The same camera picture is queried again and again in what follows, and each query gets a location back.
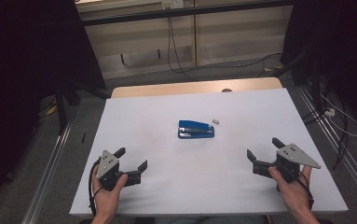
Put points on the black metal crossbar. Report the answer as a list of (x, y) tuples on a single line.
[(182, 12)]

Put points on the small black floor piece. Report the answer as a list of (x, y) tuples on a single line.
[(83, 137)]

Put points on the dark round table grommet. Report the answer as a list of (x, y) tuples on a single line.
[(226, 90)]

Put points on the person's right hand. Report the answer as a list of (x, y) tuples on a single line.
[(295, 196)]

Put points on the person's left hand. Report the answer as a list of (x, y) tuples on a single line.
[(106, 202)]

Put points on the black curtain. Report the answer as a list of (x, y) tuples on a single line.
[(20, 62), (337, 46)]

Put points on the wooden table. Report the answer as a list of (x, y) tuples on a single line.
[(173, 88)]

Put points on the white power strip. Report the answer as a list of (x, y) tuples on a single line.
[(330, 112)]

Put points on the beige wooden cabinet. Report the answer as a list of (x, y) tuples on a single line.
[(229, 40)]

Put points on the silver staple strip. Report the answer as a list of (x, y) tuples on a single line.
[(215, 121)]

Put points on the white wall socket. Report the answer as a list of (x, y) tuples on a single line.
[(172, 3)]

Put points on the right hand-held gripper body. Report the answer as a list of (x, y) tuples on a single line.
[(294, 155)]

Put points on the black metal stand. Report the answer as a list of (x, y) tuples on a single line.
[(314, 84), (61, 105)]

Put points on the blue stapler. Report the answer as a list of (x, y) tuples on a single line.
[(194, 130)]

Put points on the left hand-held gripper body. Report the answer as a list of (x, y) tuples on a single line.
[(107, 163)]

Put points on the aluminium floor rail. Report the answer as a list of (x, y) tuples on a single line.
[(344, 149), (47, 174)]

